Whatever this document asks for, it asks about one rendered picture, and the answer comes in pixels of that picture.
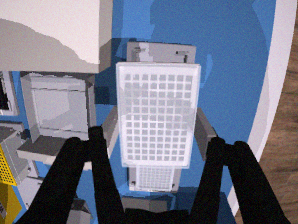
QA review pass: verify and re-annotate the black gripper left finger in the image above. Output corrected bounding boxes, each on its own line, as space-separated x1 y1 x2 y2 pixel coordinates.
15 105 128 224

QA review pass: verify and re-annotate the blue bench mat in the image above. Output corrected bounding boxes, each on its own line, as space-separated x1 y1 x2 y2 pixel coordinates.
95 0 276 211

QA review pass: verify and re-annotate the blue open-top bin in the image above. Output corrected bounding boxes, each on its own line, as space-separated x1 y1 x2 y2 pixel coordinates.
174 192 237 224

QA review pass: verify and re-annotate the yellow open-top bin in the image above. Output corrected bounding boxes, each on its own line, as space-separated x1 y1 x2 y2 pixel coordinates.
0 183 22 224

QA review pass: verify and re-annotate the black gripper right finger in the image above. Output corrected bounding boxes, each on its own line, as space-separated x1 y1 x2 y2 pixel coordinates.
187 107 291 224

